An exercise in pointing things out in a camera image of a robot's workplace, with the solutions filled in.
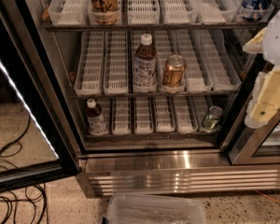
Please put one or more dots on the steel fridge base grille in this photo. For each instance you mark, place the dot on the steel fridge base grille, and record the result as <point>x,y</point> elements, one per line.
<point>170,172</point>

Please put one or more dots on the green drink can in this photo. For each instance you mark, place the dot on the green drink can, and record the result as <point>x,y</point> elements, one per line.
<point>211,119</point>

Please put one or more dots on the clear plastic bin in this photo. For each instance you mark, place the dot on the clear plastic bin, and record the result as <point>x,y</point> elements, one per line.
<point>153,209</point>

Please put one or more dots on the gold drink can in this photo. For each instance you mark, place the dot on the gold drink can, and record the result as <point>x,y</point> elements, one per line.
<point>174,70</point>

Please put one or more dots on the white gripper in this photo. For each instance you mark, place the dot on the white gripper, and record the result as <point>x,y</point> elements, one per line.
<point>279,36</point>

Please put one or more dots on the gold can top shelf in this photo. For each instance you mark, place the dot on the gold can top shelf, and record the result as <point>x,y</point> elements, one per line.
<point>104,11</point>

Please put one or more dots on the top wire shelf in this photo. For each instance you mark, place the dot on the top wire shelf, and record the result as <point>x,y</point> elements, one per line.
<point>154,27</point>

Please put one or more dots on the small brown tea bottle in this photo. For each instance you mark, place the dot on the small brown tea bottle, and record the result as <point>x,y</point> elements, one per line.
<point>95,117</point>

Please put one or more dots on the middle wire shelf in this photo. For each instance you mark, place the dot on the middle wire shelf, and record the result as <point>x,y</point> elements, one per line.
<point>154,94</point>

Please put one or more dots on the wire shelf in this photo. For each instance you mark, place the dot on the wire shelf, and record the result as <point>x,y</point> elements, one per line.
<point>154,27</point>
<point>154,94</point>

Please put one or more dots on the tall brown tea bottle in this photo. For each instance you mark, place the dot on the tall brown tea bottle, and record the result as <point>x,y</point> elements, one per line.
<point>144,65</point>

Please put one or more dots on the glass fridge door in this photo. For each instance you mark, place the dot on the glass fridge door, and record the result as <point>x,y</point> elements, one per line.
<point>35,146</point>

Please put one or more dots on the right fridge door frame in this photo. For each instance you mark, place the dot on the right fridge door frame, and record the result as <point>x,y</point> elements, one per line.
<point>244,145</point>

